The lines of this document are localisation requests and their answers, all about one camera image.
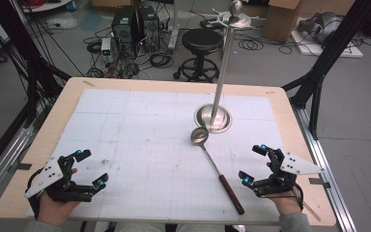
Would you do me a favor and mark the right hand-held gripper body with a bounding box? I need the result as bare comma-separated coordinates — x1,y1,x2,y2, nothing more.
254,148,326,198

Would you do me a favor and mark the black metal frame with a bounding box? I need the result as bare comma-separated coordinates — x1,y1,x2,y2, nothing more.
0,0,72,128
281,0,371,140

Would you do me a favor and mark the steel utensil stand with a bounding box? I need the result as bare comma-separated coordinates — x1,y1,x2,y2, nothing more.
193,0,259,134

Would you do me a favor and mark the black computer tower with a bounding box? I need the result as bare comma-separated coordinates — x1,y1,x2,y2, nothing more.
111,6,138,45
138,5,161,52

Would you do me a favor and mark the white floor board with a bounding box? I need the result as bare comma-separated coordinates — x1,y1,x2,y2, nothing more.
290,30,364,59

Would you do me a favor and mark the tangle of black cables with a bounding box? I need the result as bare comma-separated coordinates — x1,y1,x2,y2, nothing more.
82,25,143,80

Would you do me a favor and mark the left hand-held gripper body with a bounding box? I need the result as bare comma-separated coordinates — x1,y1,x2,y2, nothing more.
24,154,95,203

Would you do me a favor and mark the white metal post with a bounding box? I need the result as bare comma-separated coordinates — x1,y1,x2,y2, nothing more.
166,0,182,51

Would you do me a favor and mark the small bench power supply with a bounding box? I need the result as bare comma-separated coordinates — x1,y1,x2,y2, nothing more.
100,37,114,64

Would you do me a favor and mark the person's left hand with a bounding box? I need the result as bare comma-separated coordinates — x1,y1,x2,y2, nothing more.
37,166,81,226

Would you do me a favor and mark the cardboard box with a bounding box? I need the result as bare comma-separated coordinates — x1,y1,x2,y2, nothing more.
264,0,303,44

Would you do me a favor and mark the white gridded mat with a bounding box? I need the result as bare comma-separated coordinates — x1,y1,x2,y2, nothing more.
26,88,289,225

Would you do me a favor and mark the steel ladle with brown handle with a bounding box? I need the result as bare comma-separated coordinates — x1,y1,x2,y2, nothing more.
189,126,246,217

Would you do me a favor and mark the person's right hand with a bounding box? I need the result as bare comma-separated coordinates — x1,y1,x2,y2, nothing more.
266,161,303,217

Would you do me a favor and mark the grey bag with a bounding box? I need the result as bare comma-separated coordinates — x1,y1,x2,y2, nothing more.
298,12,345,44

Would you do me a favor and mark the black power adapter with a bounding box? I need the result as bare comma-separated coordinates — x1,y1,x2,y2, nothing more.
199,18,217,29

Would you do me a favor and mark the black cable coil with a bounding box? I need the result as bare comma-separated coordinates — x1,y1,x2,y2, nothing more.
149,52,175,70
238,38,265,52
277,44,294,55

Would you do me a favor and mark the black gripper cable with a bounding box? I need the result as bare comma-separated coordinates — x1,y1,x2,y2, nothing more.
26,167,43,220
291,182,304,211

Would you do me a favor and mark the aluminium rail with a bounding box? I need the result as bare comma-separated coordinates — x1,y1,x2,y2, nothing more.
291,104,357,232
0,124,37,211

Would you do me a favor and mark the thin wooden strip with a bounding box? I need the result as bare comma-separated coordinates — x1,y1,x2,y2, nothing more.
302,201,323,223

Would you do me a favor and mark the black round stool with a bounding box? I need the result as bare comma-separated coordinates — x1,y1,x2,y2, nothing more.
173,28,225,84

